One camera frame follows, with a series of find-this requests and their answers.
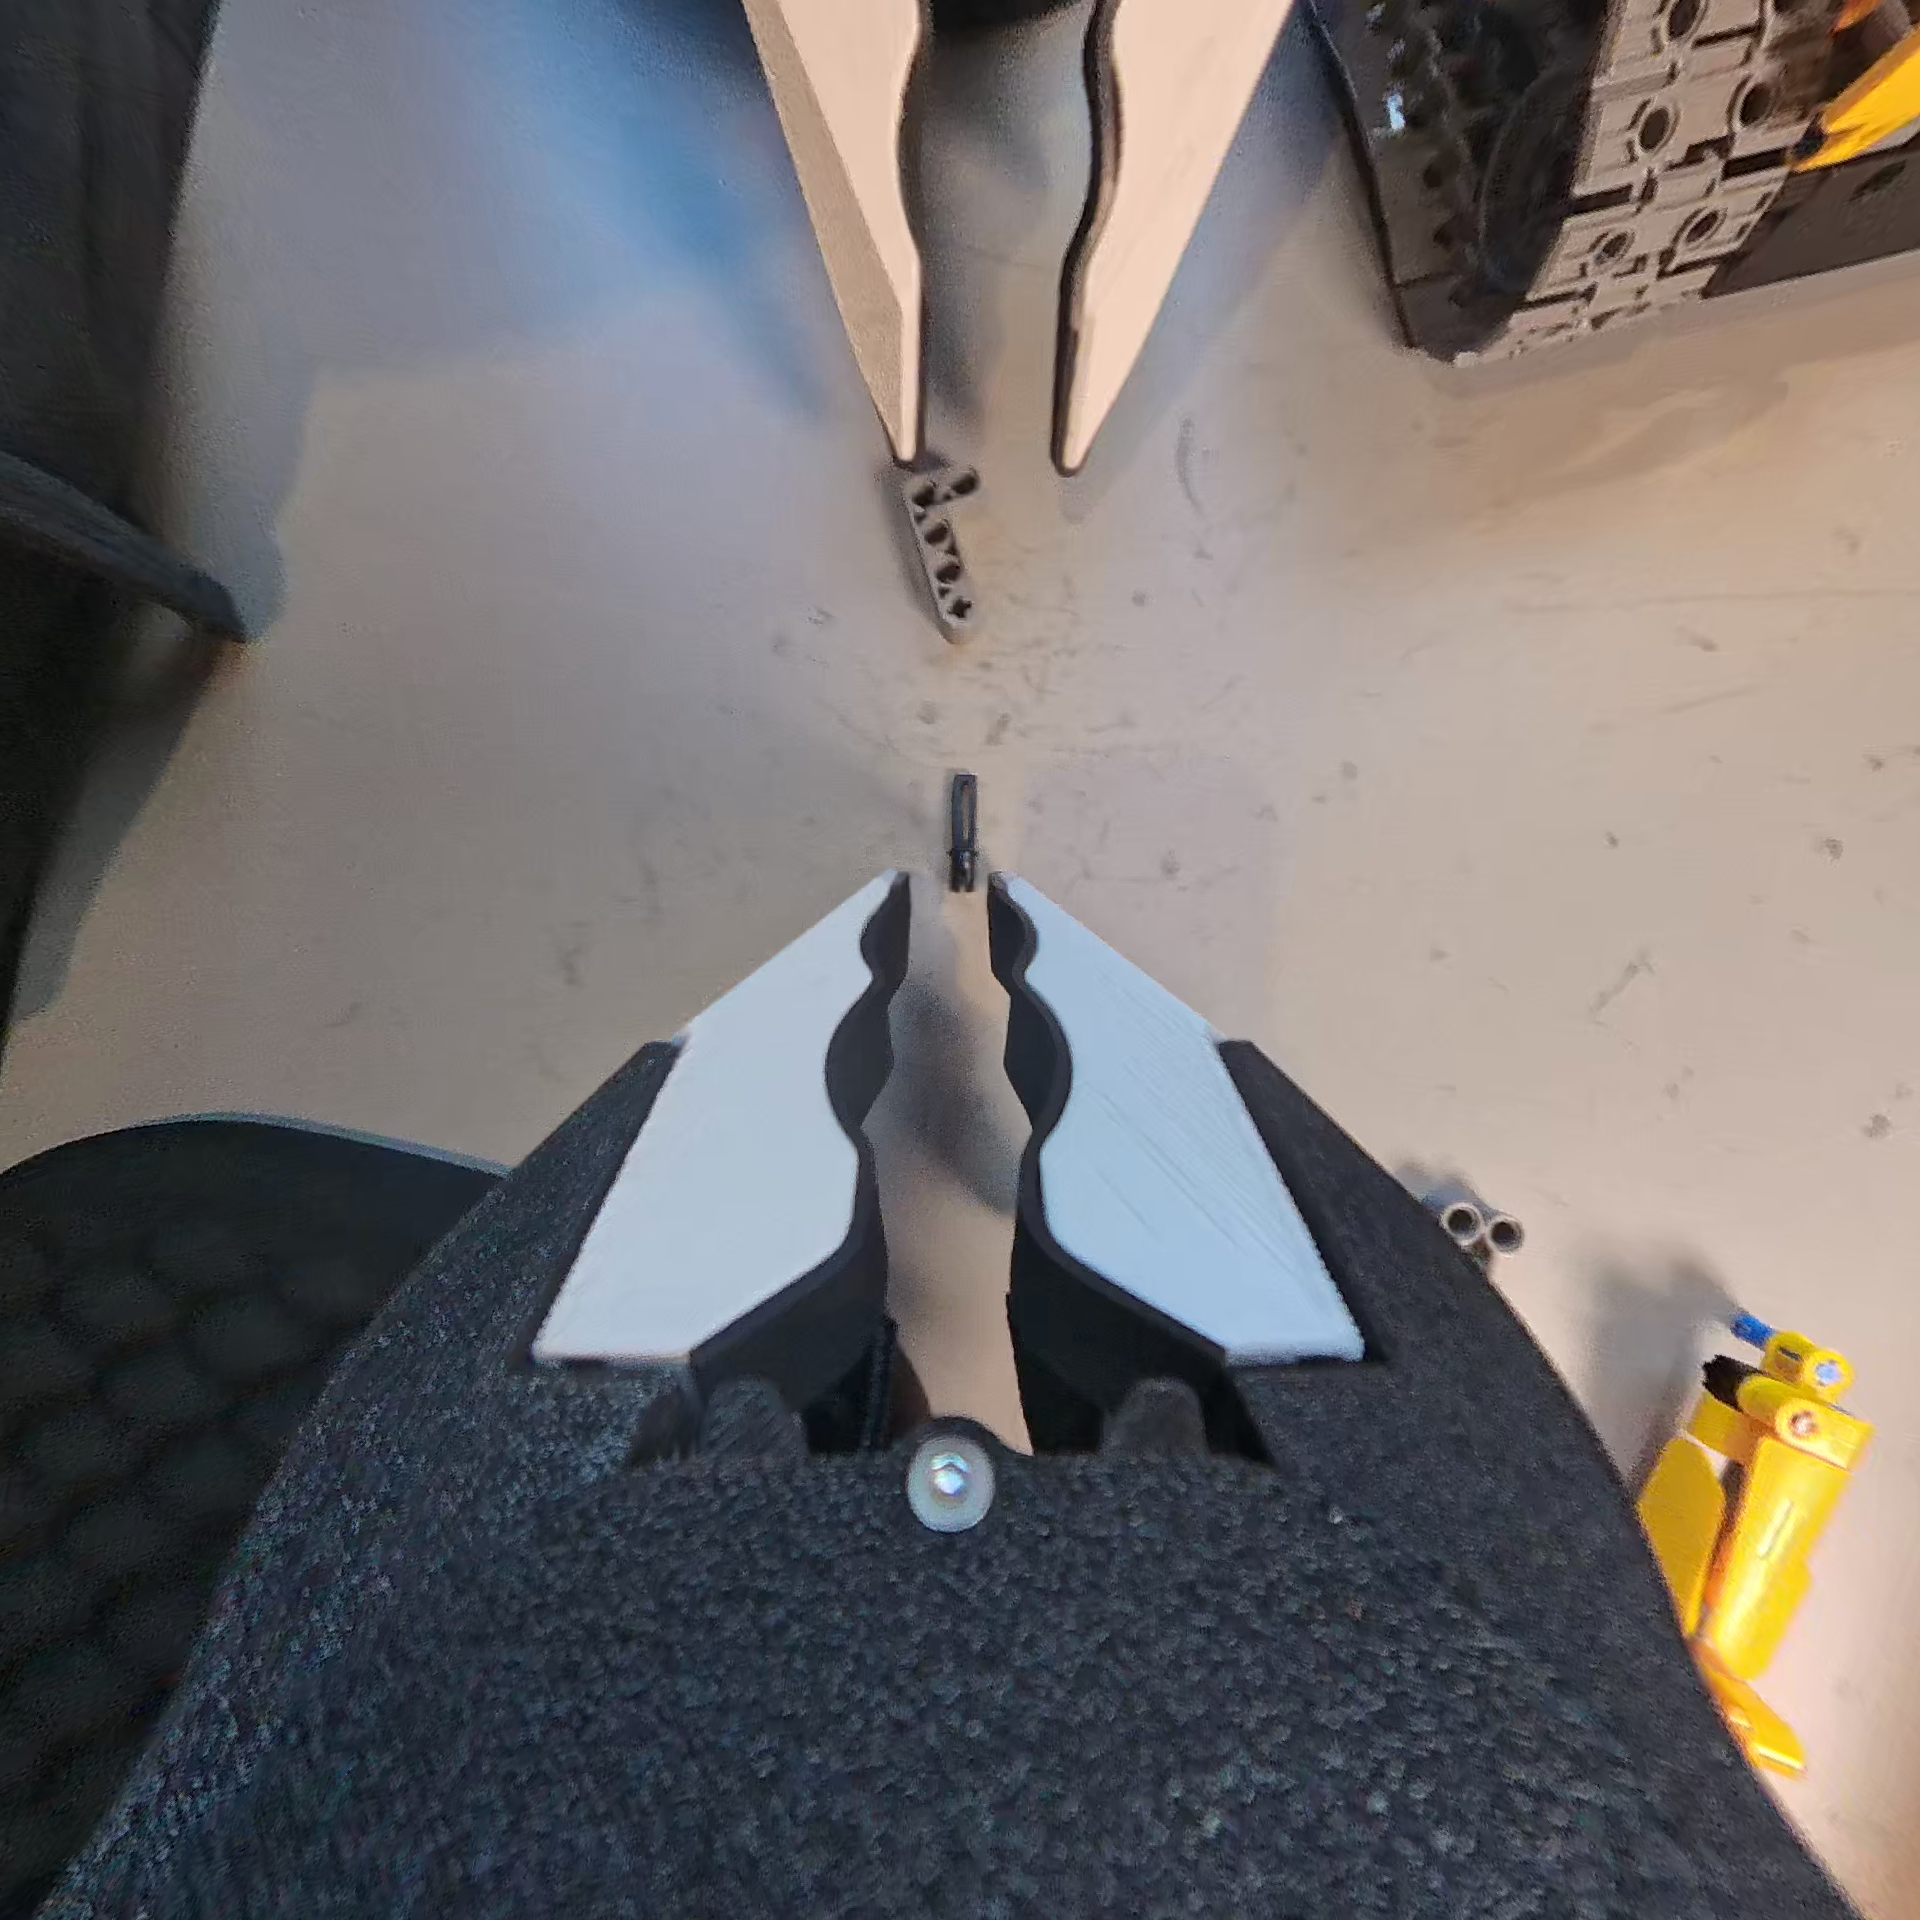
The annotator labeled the small yellow block assembly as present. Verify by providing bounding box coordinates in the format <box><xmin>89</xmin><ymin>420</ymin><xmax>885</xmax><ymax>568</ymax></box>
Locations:
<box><xmin>1636</xmin><ymin>1305</ymin><xmax>1877</xmax><ymax>1778</ymax></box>

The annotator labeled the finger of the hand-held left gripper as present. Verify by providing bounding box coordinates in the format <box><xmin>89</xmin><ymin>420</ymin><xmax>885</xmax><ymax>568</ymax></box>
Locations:
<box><xmin>743</xmin><ymin>0</ymin><xmax>934</xmax><ymax>472</ymax></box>
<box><xmin>1052</xmin><ymin>0</ymin><xmax>1301</xmax><ymax>476</ymax></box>

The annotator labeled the black dimpled cushion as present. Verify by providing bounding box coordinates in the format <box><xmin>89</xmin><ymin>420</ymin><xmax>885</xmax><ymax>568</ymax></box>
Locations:
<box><xmin>0</xmin><ymin>1119</ymin><xmax>505</xmax><ymax>1877</ymax></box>

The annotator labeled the grey bent beam piece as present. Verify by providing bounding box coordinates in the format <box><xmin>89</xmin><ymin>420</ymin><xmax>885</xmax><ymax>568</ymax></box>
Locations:
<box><xmin>886</xmin><ymin>457</ymin><xmax>985</xmax><ymax>644</ymax></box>

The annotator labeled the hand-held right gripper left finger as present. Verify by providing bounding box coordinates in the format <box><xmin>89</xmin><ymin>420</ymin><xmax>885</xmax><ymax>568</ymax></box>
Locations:
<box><xmin>527</xmin><ymin>872</ymin><xmax>922</xmax><ymax>1417</ymax></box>

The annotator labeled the yellow toy tracked robot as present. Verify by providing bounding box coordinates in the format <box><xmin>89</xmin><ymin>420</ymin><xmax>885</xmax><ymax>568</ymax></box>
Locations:
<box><xmin>1305</xmin><ymin>0</ymin><xmax>1920</xmax><ymax>368</ymax></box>

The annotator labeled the grey desk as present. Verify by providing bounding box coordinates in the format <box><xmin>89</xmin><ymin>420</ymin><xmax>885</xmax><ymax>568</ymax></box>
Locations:
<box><xmin>0</xmin><ymin>0</ymin><xmax>1920</xmax><ymax>1920</ymax></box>

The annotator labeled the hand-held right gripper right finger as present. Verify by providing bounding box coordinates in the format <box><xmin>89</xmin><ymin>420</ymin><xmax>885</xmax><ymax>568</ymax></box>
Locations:
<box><xmin>985</xmin><ymin>872</ymin><xmax>1370</xmax><ymax>1442</ymax></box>

